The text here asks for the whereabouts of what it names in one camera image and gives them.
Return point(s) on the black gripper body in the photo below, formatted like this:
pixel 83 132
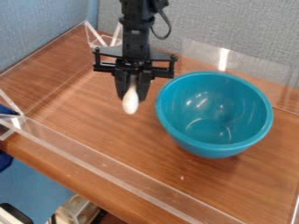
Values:
pixel 134 57

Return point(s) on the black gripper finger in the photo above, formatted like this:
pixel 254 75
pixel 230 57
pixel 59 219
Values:
pixel 145 79
pixel 122 80

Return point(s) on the white brown-capped toy mushroom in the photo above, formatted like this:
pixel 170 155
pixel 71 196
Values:
pixel 131 98

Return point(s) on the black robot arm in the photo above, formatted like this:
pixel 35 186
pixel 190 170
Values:
pixel 139 15

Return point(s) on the blue plastic bowl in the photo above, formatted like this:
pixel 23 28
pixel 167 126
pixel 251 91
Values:
pixel 215 113

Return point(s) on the clear acrylic front barrier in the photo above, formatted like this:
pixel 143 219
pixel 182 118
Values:
pixel 130 194

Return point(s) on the clear acrylic back panel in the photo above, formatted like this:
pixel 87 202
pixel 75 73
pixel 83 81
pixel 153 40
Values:
pixel 277 79

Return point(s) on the black white device below table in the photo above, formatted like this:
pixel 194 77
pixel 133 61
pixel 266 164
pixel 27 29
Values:
pixel 13 216

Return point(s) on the clear acrylic corner bracket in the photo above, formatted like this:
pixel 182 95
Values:
pixel 110 44

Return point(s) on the metal table frame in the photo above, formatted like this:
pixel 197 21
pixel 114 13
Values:
pixel 77 211

